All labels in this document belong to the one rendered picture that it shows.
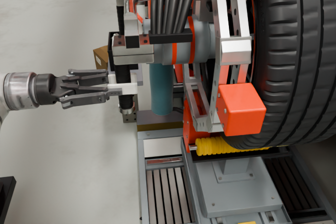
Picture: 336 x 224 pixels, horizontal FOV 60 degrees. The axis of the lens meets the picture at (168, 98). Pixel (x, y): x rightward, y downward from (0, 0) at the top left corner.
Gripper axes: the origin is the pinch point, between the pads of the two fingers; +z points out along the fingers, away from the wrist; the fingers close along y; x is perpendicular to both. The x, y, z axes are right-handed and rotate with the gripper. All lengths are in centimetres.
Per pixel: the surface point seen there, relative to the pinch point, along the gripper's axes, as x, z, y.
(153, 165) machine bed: -76, 8, -33
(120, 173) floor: -83, -9, -36
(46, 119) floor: -83, -55, -82
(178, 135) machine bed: -75, 23, -51
